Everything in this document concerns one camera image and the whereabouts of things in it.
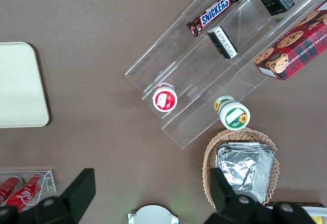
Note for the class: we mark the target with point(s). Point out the oval light wicker basket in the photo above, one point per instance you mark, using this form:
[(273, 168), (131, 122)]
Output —
[(210, 152)]

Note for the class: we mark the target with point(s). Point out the yellow snack pack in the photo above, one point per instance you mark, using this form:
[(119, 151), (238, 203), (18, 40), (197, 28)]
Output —
[(322, 220)]

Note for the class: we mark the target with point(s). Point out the Snickers chocolate bar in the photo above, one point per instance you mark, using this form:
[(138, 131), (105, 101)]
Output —
[(214, 11)]

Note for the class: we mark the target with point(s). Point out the red tartan cookie box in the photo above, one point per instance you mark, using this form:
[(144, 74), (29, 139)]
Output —
[(293, 45)]

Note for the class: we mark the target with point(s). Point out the foil container stack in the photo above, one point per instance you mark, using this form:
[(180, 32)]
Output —
[(245, 168)]

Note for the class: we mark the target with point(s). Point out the red-lid white cup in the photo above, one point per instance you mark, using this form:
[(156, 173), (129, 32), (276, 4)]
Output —
[(164, 99)]

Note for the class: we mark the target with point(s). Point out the cream plastic tray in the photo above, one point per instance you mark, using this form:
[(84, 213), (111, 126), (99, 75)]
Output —
[(20, 86)]

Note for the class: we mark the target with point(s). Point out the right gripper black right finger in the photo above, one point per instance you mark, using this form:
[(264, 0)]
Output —
[(230, 206)]

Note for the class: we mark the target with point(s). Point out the clear acrylic step display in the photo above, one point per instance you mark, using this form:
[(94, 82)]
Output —
[(194, 81)]

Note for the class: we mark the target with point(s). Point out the clear acrylic bottle rack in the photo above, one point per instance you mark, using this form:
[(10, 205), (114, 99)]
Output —
[(48, 180)]

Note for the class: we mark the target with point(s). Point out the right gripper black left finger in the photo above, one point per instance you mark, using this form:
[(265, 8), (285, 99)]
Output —
[(69, 203)]

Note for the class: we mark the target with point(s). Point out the green-lid white cup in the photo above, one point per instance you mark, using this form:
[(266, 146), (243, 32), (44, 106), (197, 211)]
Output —
[(233, 115)]

